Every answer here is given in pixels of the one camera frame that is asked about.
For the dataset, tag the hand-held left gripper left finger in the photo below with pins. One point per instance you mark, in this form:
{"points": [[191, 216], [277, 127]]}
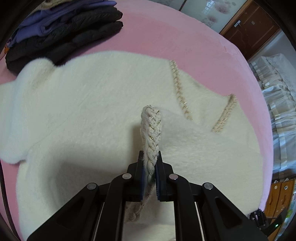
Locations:
{"points": [[140, 178]]}

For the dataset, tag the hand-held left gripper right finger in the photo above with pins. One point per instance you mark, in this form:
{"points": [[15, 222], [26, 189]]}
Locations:
{"points": [[158, 182]]}

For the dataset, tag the white fluffy cardigan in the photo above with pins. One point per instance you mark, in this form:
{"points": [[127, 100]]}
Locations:
{"points": [[92, 104]]}

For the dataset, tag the wooden drawer cabinet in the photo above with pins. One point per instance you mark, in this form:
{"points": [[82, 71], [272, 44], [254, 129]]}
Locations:
{"points": [[277, 194]]}

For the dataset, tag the pink bed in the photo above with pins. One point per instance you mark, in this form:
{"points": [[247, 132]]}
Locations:
{"points": [[161, 34]]}

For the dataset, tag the black quilted jacket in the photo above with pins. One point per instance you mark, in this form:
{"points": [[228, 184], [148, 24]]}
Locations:
{"points": [[81, 25]]}

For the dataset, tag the floral glass wardrobe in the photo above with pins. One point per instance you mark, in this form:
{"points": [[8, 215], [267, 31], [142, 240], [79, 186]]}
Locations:
{"points": [[208, 14]]}

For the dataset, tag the brown wooden door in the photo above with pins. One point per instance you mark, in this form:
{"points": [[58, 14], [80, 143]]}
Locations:
{"points": [[254, 30]]}

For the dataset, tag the purple folded garment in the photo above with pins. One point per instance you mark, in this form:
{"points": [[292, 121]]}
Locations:
{"points": [[46, 20]]}

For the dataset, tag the cartoon print garment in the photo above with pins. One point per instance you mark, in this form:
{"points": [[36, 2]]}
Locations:
{"points": [[7, 45]]}

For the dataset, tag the beige knit sweater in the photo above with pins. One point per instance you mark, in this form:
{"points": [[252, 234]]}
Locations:
{"points": [[49, 1]]}

